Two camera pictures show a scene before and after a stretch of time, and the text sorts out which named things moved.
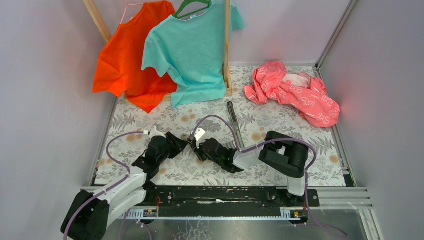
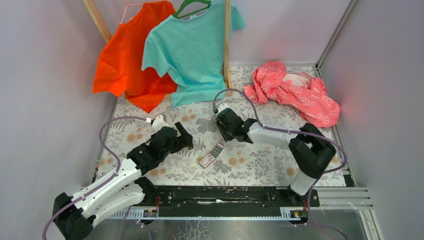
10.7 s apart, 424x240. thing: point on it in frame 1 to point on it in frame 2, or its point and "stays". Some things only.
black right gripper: [198, 151] to [226, 137]
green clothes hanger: [176, 14] stays
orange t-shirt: [119, 70] stays
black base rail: [186, 201] stays
